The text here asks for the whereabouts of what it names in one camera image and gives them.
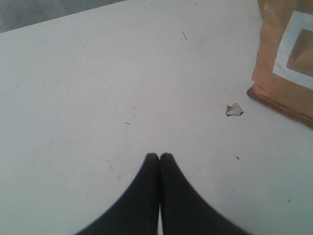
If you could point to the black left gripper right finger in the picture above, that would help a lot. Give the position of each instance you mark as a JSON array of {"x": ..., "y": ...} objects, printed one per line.
[{"x": 183, "y": 210}]

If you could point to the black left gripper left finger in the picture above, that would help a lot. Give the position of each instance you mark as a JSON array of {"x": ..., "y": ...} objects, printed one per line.
[{"x": 136, "y": 211}]

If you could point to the kraft stand-up coffee pouch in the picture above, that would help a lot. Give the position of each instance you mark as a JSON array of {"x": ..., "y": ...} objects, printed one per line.
[{"x": 283, "y": 74}]

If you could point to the small torn plastic scrap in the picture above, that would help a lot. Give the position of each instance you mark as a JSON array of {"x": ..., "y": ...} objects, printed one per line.
[{"x": 234, "y": 110}]

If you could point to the white backdrop curtain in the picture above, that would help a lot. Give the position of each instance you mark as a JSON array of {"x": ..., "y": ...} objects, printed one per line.
[{"x": 19, "y": 13}]

